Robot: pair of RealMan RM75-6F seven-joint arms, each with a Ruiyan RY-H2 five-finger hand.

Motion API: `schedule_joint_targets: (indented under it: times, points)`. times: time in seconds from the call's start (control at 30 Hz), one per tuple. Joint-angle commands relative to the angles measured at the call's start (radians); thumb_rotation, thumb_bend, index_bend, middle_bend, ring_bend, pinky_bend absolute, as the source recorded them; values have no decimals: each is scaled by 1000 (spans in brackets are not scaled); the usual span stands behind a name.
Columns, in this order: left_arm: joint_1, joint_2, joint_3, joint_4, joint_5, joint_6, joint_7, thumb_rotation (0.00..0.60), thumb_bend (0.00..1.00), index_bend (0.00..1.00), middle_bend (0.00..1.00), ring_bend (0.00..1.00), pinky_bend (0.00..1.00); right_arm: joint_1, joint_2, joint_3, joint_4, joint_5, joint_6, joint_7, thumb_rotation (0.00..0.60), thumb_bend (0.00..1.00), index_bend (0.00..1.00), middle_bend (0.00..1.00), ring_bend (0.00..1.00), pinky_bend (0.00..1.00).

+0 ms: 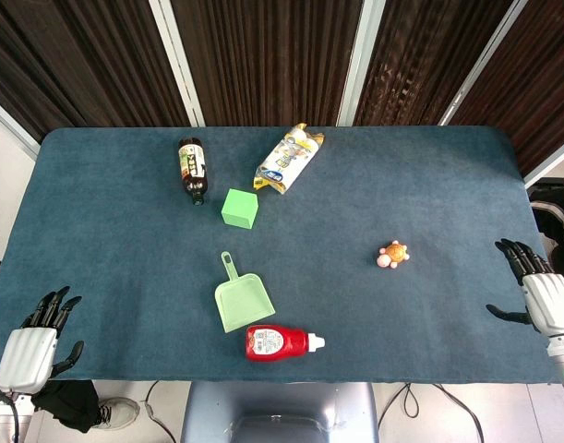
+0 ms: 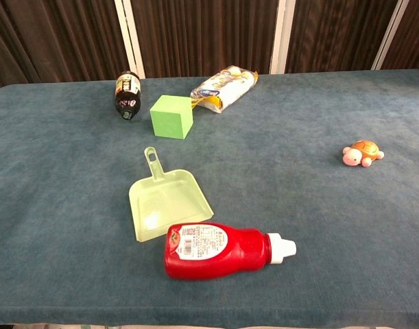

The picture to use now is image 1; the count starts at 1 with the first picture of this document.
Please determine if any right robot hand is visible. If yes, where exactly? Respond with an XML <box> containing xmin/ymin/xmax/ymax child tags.
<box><xmin>486</xmin><ymin>238</ymin><xmax>564</xmax><ymax>340</ymax></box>

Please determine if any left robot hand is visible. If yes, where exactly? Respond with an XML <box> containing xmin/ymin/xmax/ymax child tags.
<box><xmin>0</xmin><ymin>285</ymin><xmax>85</xmax><ymax>394</ymax></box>

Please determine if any orange pink turtle toy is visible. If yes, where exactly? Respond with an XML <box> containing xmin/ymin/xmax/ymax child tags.
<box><xmin>377</xmin><ymin>240</ymin><xmax>411</xmax><ymax>269</ymax></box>

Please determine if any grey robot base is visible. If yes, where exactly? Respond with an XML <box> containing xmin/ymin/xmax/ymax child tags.
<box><xmin>179</xmin><ymin>381</ymin><xmax>379</xmax><ymax>443</ymax></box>

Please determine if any red bottle white cap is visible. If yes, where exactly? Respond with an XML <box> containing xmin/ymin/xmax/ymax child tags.
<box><xmin>245</xmin><ymin>324</ymin><xmax>326</xmax><ymax>363</ymax></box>

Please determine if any black trouser leg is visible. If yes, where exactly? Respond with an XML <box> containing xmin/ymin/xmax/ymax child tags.
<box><xmin>31</xmin><ymin>378</ymin><xmax>102</xmax><ymax>434</ymax></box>

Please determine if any black chair with jacket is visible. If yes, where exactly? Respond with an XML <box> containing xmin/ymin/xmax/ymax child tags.
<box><xmin>526</xmin><ymin>177</ymin><xmax>564</xmax><ymax>292</ymax></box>

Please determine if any white sneaker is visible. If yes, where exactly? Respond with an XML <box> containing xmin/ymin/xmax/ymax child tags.
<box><xmin>95</xmin><ymin>397</ymin><xmax>140</xmax><ymax>431</ymax></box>

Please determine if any green plastic dustpan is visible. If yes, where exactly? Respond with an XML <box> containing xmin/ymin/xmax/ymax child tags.
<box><xmin>214</xmin><ymin>251</ymin><xmax>277</xmax><ymax>334</ymax></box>

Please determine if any blue table cloth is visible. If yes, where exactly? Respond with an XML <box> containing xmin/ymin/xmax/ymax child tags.
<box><xmin>0</xmin><ymin>125</ymin><xmax>564</xmax><ymax>385</ymax></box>

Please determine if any dark brown drink bottle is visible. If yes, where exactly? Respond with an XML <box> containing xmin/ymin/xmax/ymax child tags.
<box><xmin>177</xmin><ymin>138</ymin><xmax>208</xmax><ymax>207</ymax></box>

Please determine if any green cube block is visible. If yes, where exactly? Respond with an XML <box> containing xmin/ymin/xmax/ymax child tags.
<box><xmin>221</xmin><ymin>187</ymin><xmax>259</xmax><ymax>230</ymax></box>

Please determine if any yellow white snack bag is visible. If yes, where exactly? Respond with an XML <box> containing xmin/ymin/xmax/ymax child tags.
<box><xmin>252</xmin><ymin>122</ymin><xmax>326</xmax><ymax>196</ymax></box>

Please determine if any grey floor cable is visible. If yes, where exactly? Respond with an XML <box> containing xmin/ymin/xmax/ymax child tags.
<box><xmin>142</xmin><ymin>380</ymin><xmax>181</xmax><ymax>443</ymax></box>

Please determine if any black floor cable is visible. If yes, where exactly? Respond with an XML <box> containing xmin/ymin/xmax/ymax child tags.
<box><xmin>377</xmin><ymin>381</ymin><xmax>486</xmax><ymax>443</ymax></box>

